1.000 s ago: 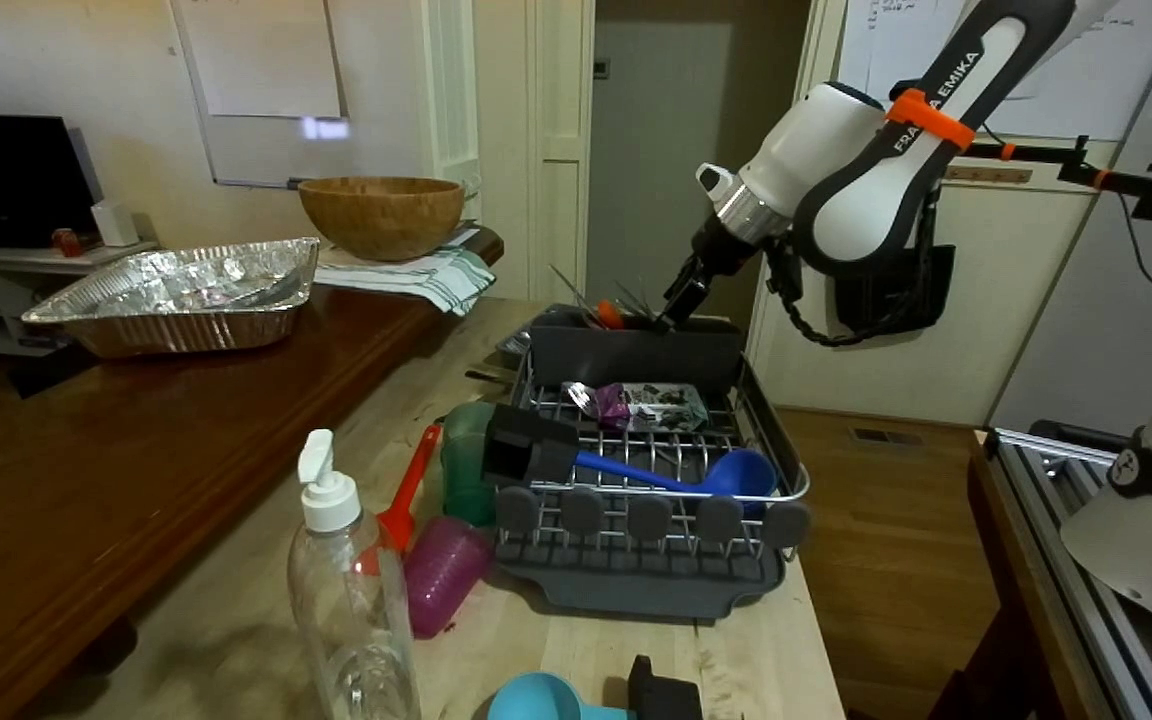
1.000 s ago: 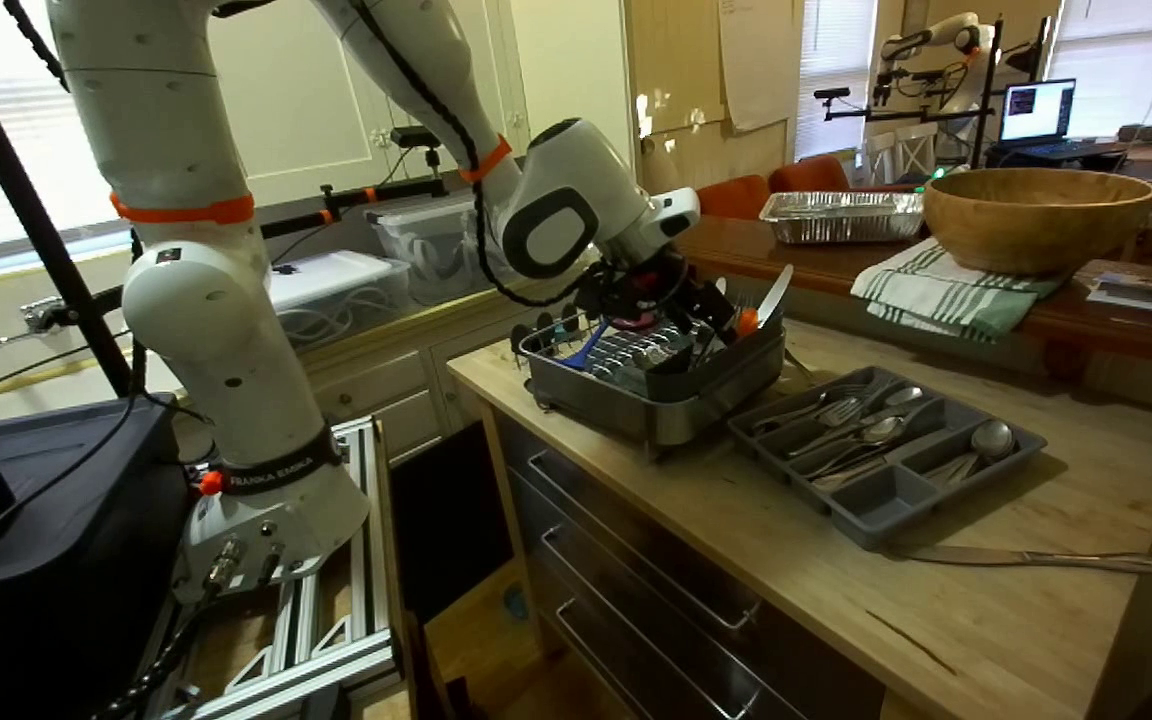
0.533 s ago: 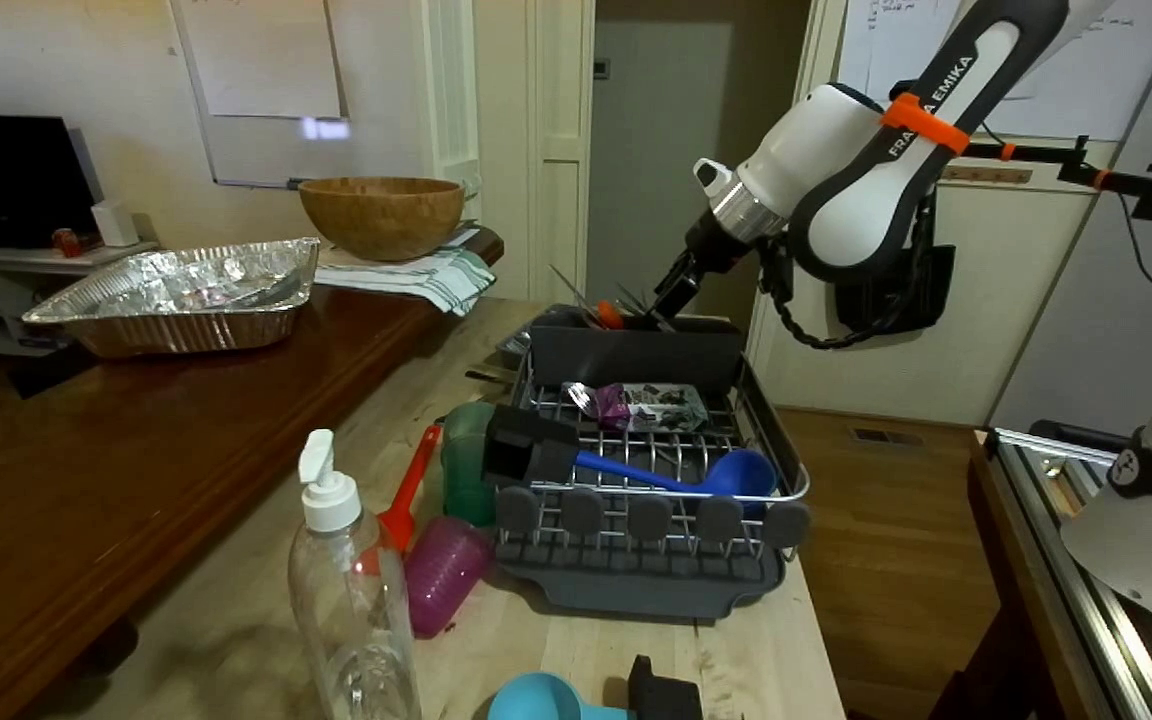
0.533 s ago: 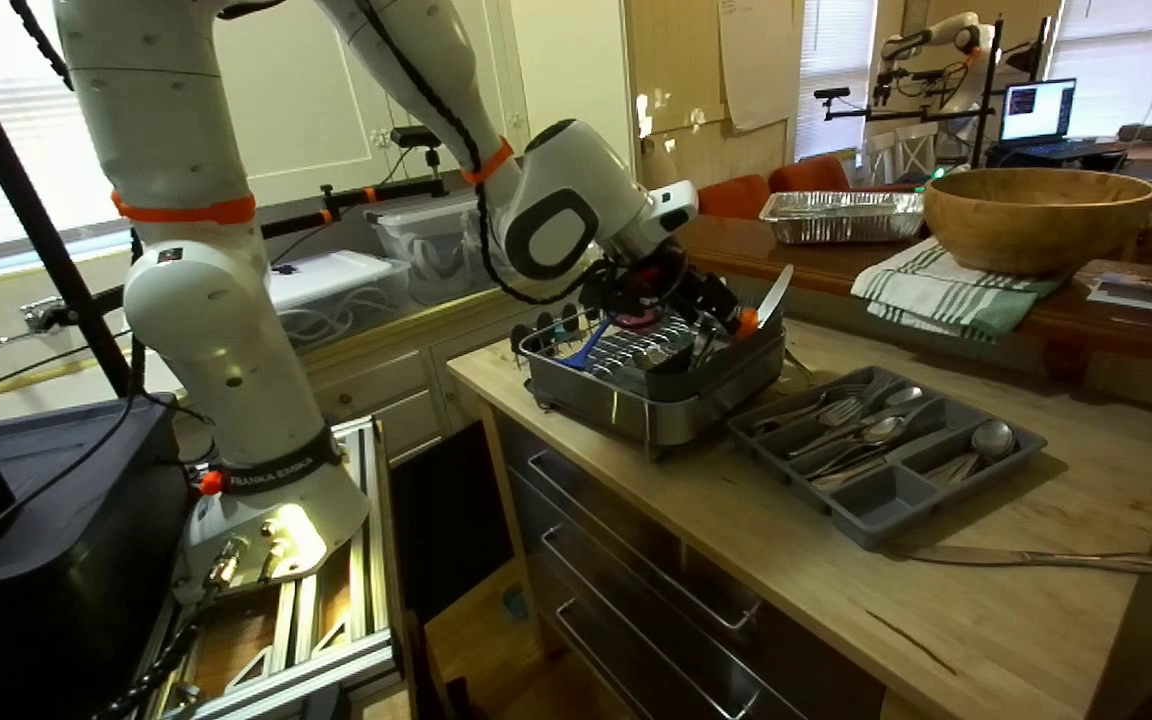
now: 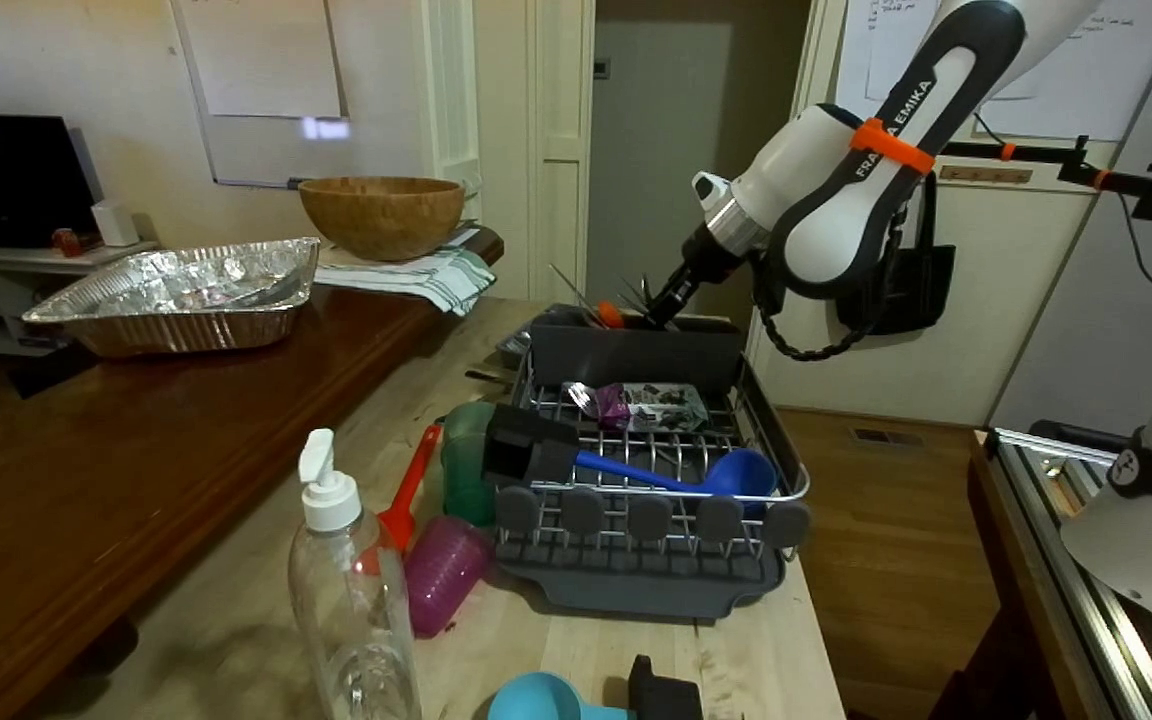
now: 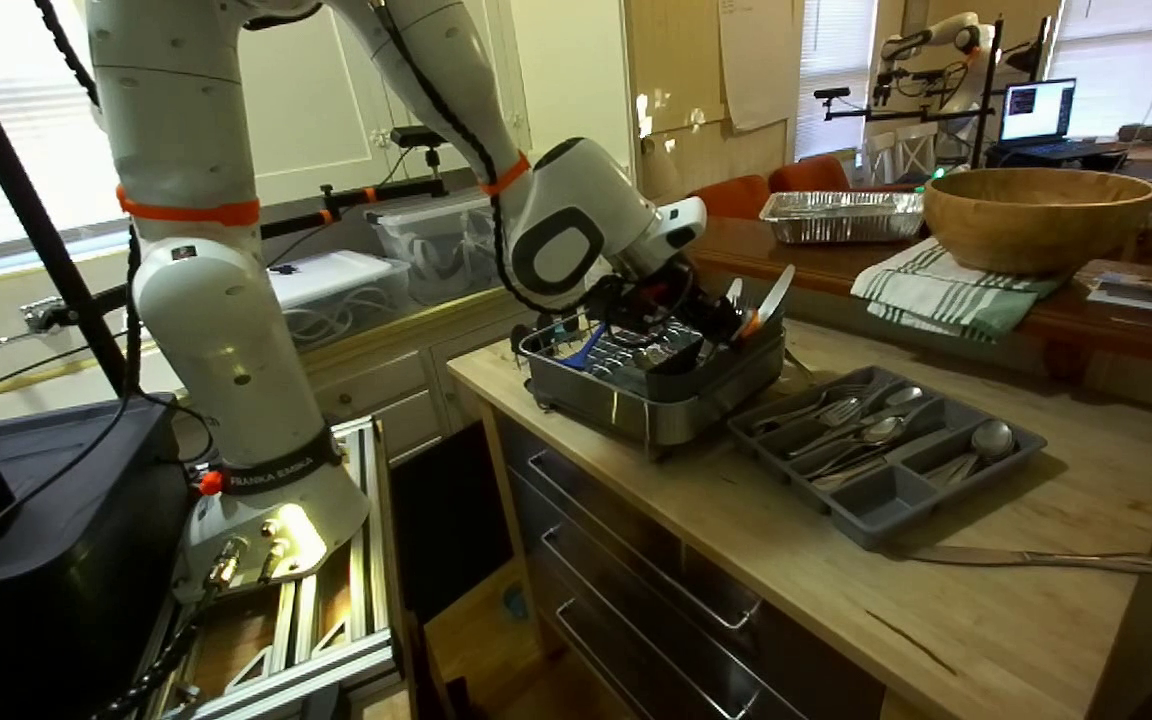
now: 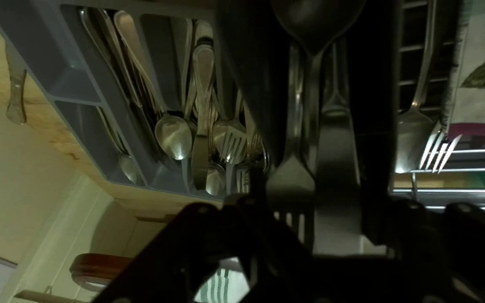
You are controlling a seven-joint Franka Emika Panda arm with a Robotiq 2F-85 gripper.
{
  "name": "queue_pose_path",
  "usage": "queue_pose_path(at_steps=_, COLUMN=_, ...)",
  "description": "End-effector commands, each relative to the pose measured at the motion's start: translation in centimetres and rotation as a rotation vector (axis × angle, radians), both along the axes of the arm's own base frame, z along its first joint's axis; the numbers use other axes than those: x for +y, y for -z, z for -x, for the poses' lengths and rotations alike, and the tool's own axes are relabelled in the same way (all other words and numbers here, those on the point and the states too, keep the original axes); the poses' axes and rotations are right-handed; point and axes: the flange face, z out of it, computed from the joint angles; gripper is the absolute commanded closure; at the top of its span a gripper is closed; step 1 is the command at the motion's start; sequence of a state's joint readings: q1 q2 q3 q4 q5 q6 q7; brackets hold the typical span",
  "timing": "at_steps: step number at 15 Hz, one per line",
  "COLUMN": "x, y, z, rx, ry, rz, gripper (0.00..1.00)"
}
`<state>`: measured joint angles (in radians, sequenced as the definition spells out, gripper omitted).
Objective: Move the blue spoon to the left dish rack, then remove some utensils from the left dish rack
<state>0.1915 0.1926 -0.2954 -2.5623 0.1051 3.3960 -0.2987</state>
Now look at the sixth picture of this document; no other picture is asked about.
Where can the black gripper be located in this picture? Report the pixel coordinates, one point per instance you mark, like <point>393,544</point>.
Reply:
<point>659,306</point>

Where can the blue plastic serving spoon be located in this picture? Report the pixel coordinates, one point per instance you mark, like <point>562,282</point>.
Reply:
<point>592,353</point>

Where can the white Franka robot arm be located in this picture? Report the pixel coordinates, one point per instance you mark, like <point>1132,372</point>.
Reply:
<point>218,345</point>

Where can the grey dish rack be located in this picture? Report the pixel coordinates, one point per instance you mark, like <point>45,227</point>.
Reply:
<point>601,413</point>

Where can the green striped dish towel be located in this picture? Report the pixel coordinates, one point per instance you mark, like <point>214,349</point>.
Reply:
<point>949,303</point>

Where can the large metal spoon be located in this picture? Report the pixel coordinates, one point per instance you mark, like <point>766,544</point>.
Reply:
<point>994,441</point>

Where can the orange utensil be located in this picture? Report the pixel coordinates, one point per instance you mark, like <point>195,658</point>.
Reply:
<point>751,326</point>

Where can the silver table knife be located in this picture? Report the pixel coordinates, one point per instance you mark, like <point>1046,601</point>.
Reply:
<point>733,293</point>

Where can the dark wooden table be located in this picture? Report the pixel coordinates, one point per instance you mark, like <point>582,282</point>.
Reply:
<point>802,264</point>

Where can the aluminium foil tray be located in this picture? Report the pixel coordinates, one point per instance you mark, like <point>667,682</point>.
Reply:
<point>841,217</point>

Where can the grey cutlery tray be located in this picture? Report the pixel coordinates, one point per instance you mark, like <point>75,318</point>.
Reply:
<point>898,513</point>

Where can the beige hanging paper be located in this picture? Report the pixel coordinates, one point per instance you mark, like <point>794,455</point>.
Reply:
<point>756,67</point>

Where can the clear plastic storage bin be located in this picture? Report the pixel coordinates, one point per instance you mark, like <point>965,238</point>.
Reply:
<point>438,244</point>

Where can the cream drawer cabinet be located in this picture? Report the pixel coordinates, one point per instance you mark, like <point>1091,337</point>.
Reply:
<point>378,387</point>

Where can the large wooden bowl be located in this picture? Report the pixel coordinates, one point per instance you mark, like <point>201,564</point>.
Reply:
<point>1043,221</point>

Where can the black equipment stand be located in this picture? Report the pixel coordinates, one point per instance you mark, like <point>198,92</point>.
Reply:
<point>981,92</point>

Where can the white lidded storage bin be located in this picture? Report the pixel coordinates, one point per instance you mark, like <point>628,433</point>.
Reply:
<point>338,293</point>

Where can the open laptop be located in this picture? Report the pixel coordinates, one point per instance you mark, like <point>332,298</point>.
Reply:
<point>1039,110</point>

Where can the stack of papers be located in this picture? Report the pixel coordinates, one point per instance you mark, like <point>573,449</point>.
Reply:
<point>1149,289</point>

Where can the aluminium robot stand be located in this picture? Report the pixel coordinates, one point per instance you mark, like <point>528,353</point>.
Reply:
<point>320,625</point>

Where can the black tripod pole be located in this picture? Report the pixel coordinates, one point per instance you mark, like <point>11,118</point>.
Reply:
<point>31,215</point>

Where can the black computer box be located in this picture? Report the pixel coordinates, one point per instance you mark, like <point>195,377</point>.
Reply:
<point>58,562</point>

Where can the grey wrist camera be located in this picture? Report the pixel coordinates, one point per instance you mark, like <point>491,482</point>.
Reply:
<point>681,221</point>

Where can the black stereo camera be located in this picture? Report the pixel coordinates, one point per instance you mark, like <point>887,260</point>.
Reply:
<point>417,135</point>

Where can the black camera boom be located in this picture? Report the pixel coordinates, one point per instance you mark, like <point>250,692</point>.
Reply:
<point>324,204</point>

